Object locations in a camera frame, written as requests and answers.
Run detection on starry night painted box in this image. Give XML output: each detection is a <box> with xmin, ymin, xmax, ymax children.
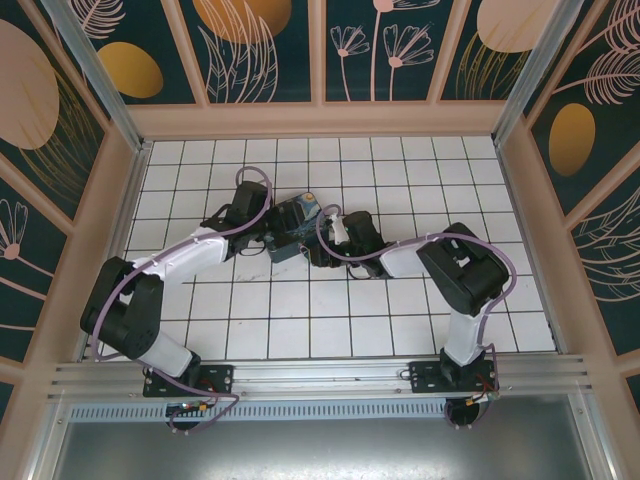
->
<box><xmin>267</xmin><ymin>189</ymin><xmax>324</xmax><ymax>265</ymax></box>

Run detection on grey metal sheet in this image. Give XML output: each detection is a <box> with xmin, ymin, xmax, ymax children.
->
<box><xmin>49</xmin><ymin>418</ymin><xmax>596</xmax><ymax>480</ymax></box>

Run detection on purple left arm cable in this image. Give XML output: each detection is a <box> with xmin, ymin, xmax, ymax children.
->
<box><xmin>92</xmin><ymin>166</ymin><xmax>275</xmax><ymax>434</ymax></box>

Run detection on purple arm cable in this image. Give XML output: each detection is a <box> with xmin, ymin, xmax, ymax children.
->
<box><xmin>317</xmin><ymin>203</ymin><xmax>519</xmax><ymax>432</ymax></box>
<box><xmin>92</xmin><ymin>166</ymin><xmax>275</xmax><ymax>434</ymax></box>

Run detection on aluminium mounting rail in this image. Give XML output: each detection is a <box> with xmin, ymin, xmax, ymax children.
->
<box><xmin>47</xmin><ymin>353</ymin><xmax>594</xmax><ymax>401</ymax></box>

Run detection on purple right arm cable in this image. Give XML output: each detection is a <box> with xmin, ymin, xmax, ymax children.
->
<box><xmin>317</xmin><ymin>203</ymin><xmax>519</xmax><ymax>432</ymax></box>

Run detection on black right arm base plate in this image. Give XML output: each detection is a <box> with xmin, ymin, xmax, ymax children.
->
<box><xmin>407</xmin><ymin>360</ymin><xmax>501</xmax><ymax>397</ymax></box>

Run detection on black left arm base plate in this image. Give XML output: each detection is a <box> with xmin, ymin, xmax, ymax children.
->
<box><xmin>142</xmin><ymin>363</ymin><xmax>236</xmax><ymax>399</ymax></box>

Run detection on slotted grey cable duct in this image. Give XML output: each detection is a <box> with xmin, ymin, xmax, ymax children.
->
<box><xmin>66</xmin><ymin>402</ymin><xmax>576</xmax><ymax>422</ymax></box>

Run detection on aluminium corner post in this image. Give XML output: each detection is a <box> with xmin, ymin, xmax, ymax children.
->
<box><xmin>491</xmin><ymin>0</ymin><xmax>577</xmax><ymax>147</ymax></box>
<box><xmin>39</xmin><ymin>0</ymin><xmax>154</xmax><ymax>157</ymax></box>

